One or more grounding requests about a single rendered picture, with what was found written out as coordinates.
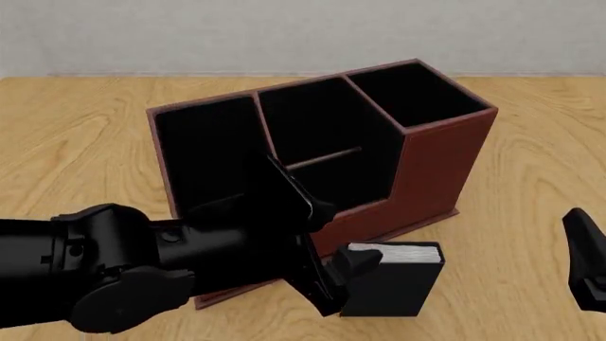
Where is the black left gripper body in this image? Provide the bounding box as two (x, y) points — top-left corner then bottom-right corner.
(283, 230), (350, 318)

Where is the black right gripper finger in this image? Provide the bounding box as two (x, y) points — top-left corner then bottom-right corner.
(561, 206), (606, 282)

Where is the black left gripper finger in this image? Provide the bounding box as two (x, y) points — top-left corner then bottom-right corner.
(330, 244), (384, 282)

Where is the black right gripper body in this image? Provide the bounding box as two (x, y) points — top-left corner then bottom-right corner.
(567, 276), (606, 314)

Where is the black book with white pages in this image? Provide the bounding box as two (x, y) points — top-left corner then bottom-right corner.
(338, 241), (447, 318)

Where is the red-brown desk caddy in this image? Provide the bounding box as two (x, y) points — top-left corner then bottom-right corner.
(146, 58), (498, 311)

